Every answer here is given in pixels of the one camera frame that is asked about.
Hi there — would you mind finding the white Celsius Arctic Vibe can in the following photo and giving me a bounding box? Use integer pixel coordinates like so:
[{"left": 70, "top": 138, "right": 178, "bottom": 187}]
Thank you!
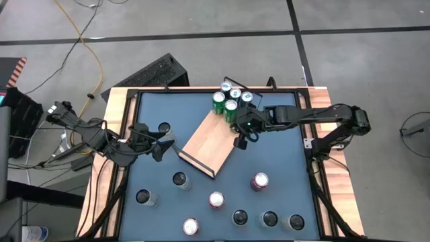
[{"left": 172, "top": 171, "right": 194, "bottom": 192}]

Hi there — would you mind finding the yellow floor cable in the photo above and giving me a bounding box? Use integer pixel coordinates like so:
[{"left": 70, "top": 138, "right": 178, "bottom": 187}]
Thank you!
[{"left": 53, "top": 0, "right": 103, "bottom": 155}]

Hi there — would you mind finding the white yellow Celsius can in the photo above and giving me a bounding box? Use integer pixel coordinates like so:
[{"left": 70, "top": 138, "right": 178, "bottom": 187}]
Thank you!
[{"left": 230, "top": 208, "right": 249, "bottom": 227}]

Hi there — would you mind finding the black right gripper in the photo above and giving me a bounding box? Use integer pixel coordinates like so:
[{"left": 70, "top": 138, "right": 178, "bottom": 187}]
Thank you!
[{"left": 233, "top": 109, "right": 268, "bottom": 151}]

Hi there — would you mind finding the tall white can black lid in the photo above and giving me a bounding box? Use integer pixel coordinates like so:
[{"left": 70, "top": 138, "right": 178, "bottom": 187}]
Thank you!
[
  {"left": 280, "top": 213, "right": 306, "bottom": 232},
  {"left": 135, "top": 188, "right": 159, "bottom": 208},
  {"left": 257, "top": 210, "right": 279, "bottom": 229}
]

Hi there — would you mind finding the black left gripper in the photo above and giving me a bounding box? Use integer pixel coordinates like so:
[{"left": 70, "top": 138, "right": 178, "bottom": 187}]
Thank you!
[{"left": 129, "top": 122, "right": 175, "bottom": 163}]

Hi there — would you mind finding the black power adapter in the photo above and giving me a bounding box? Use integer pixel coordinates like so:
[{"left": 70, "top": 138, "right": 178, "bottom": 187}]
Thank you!
[{"left": 71, "top": 155, "right": 94, "bottom": 171}]

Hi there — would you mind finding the green Sprite can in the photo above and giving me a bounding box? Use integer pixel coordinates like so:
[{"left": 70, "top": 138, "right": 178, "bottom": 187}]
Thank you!
[
  {"left": 211, "top": 91, "right": 226, "bottom": 116},
  {"left": 222, "top": 99, "right": 239, "bottom": 124}
]

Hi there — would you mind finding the black floor cable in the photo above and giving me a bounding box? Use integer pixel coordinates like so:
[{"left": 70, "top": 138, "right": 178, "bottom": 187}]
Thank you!
[{"left": 24, "top": 0, "right": 103, "bottom": 95}]

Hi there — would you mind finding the white Celsius can orange print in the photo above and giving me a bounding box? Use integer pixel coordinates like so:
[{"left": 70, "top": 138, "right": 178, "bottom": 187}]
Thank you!
[{"left": 157, "top": 121, "right": 177, "bottom": 142}]

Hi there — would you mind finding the black plastic crate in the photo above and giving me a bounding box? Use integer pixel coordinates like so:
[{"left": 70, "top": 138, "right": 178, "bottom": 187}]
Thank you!
[{"left": 0, "top": 86, "right": 44, "bottom": 159}]

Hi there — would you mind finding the black diagonal frame strut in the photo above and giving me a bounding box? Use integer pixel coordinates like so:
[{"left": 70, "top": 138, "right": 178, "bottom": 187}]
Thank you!
[
  {"left": 79, "top": 161, "right": 130, "bottom": 240},
  {"left": 308, "top": 161, "right": 360, "bottom": 240}
]

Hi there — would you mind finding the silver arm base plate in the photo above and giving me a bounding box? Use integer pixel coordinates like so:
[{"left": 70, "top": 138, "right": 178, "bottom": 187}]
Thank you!
[{"left": 303, "top": 136, "right": 351, "bottom": 150}]

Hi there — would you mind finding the orange black striped panel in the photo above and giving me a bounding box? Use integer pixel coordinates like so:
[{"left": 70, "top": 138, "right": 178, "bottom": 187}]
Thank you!
[{"left": 0, "top": 56, "right": 28, "bottom": 89}]

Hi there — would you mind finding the black floor beam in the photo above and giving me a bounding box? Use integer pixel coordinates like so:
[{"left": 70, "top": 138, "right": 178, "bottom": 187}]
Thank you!
[{"left": 6, "top": 181, "right": 85, "bottom": 208}]

